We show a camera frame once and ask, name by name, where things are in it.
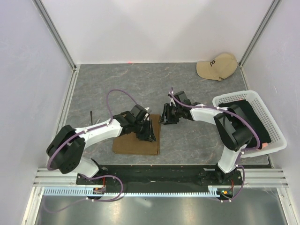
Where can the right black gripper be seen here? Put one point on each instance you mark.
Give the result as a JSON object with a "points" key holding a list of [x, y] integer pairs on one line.
{"points": [[166, 117]]}

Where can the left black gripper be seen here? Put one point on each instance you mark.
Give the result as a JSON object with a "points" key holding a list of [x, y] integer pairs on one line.
{"points": [[148, 135]]}

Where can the brown cloth napkin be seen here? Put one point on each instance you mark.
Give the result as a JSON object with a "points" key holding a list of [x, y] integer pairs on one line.
{"points": [[130, 144]]}

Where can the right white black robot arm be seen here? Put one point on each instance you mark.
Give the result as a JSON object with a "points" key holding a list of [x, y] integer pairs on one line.
{"points": [[233, 126]]}

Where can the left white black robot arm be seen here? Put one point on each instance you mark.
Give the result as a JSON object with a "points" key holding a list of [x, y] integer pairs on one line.
{"points": [[66, 150]]}

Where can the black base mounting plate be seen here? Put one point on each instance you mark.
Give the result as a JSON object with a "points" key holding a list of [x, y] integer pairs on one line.
{"points": [[197, 174]]}

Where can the beige baseball cap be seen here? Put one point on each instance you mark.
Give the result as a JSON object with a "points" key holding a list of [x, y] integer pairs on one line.
{"points": [[219, 68]]}

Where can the black cloth in basket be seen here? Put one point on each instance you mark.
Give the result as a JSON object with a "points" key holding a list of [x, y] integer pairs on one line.
{"points": [[253, 120]]}

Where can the white plastic basket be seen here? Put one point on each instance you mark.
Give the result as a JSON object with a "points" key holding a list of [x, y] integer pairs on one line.
{"points": [[278, 141]]}

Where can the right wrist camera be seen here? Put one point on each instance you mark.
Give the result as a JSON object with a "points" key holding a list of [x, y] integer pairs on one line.
{"points": [[181, 97]]}

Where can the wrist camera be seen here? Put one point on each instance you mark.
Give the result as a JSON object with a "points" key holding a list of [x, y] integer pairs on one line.
{"points": [[140, 113], [181, 97]]}

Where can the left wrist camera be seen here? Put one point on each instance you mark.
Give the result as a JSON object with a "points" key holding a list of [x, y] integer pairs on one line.
{"points": [[140, 113]]}

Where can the light blue cable duct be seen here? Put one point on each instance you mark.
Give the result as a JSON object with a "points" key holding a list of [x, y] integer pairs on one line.
{"points": [[98, 192]]}

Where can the left aluminium frame post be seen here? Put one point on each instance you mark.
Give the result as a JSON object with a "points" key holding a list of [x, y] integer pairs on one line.
{"points": [[54, 32]]}

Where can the aluminium frame post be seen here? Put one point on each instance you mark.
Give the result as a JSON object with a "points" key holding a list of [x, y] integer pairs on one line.
{"points": [[259, 31], [54, 32]]}

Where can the front aluminium rail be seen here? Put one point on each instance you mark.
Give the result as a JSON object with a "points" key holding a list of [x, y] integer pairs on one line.
{"points": [[255, 178]]}

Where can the right aluminium frame post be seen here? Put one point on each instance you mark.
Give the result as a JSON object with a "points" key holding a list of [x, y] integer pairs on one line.
{"points": [[259, 31]]}

